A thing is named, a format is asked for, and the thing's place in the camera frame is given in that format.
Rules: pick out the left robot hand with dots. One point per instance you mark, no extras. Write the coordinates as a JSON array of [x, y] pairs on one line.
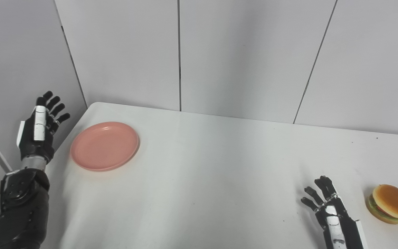
[[38, 131]]

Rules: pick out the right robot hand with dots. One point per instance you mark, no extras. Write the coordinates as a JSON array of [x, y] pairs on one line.
[[337, 221]]

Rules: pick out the toy hamburger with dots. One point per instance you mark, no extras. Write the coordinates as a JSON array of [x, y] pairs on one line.
[[390, 204]]

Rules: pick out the pink plate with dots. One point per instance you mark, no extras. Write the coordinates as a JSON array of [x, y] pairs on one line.
[[105, 146]]

